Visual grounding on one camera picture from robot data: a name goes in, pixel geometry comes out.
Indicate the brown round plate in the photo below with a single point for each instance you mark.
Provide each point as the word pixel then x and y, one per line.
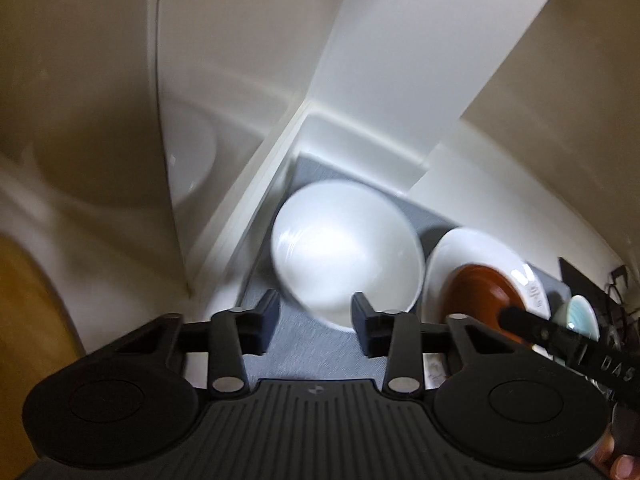
pixel 481 293

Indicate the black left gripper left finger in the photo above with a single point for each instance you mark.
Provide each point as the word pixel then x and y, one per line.
pixel 228 336

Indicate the cream Delicious bowl stack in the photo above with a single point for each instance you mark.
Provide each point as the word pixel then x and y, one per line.
pixel 190 144

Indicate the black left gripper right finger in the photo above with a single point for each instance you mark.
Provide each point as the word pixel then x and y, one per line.
pixel 403 339

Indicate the grey table mat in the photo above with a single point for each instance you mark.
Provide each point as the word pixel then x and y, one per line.
pixel 303 348

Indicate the wooden cutting board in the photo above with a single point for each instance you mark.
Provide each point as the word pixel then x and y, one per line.
pixel 38 338

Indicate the blue patterned white bowl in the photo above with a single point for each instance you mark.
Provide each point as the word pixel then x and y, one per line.
pixel 334 238

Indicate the person's right hand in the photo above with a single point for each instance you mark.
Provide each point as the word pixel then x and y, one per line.
pixel 613 463

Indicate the white floral plate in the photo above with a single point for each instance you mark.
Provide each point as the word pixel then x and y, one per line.
pixel 463 246

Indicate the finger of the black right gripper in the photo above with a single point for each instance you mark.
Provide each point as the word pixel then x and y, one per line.
pixel 538 331

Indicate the light blue ceramic bowl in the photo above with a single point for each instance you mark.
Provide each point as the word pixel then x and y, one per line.
pixel 578 315

